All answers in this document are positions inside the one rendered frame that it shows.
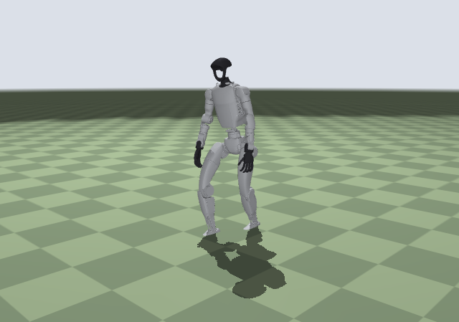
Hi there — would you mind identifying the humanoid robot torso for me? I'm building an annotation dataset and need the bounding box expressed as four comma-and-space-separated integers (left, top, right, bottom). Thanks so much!
212, 82, 245, 155

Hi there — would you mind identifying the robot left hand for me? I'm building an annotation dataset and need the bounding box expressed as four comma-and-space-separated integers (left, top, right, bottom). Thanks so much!
238, 143, 254, 173

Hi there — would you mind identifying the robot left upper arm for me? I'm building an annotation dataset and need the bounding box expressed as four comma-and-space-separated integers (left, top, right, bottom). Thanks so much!
235, 86, 255, 125

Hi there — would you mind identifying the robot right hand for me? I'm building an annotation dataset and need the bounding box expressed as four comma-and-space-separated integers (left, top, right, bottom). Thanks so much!
194, 141, 204, 168

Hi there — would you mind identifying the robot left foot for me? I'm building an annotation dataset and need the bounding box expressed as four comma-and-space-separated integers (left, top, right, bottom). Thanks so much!
244, 221, 260, 230

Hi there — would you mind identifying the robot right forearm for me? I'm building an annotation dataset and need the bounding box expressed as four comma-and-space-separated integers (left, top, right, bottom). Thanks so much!
196, 121, 209, 148

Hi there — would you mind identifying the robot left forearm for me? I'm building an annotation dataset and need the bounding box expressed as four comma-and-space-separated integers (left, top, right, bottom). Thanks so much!
245, 114, 255, 150

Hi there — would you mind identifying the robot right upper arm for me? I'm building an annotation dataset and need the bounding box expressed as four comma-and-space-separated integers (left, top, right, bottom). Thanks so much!
202, 88, 214, 124

